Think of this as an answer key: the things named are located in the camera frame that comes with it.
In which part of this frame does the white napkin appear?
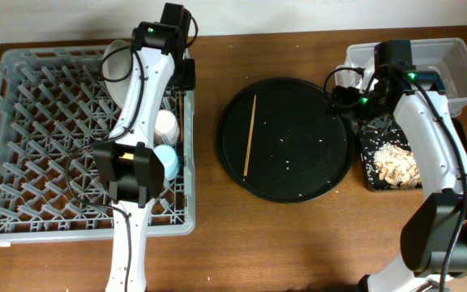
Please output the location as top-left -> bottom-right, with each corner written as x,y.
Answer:
358,65 -> 376,92

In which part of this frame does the blue cup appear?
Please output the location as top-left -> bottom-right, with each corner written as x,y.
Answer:
154,144 -> 179,181

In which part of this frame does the clear plastic bin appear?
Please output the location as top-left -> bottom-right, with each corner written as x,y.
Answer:
335,38 -> 467,117

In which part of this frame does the black rectangular tray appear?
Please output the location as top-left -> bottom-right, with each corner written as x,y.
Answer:
356,118 -> 467,192

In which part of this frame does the grey dishwasher rack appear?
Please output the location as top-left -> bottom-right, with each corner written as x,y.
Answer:
0,43 -> 197,245

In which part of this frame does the food scraps pile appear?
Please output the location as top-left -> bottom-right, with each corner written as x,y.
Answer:
369,129 -> 423,190

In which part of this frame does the round black tray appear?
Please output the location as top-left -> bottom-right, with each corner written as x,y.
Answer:
216,77 -> 355,204

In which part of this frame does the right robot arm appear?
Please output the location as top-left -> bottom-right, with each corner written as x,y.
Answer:
330,38 -> 467,291

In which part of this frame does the yellow bowl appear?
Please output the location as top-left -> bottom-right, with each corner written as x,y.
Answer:
121,152 -> 134,160

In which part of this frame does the pink cup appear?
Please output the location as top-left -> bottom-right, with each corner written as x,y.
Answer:
155,109 -> 180,144

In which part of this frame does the wooden chopstick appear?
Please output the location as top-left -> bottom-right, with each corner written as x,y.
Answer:
178,91 -> 184,136
243,94 -> 257,177

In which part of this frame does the pale grey plate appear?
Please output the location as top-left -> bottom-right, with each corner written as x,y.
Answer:
102,40 -> 132,108

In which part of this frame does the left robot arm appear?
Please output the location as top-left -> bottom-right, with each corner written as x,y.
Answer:
92,2 -> 197,291

